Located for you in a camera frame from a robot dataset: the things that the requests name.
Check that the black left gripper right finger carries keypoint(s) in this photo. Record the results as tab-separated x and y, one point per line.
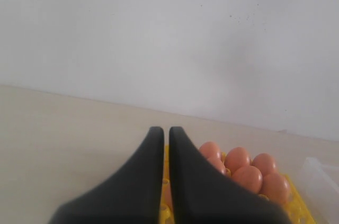
201	194

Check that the brown egg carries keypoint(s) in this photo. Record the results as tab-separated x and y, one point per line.
217	164
249	177
210	149
276	188
236	158
265	163

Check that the clear plastic container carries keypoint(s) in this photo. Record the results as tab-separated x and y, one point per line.
318	183

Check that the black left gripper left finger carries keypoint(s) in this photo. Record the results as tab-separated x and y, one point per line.
131	195

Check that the yellow plastic egg tray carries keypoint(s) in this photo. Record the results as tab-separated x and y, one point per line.
294	207

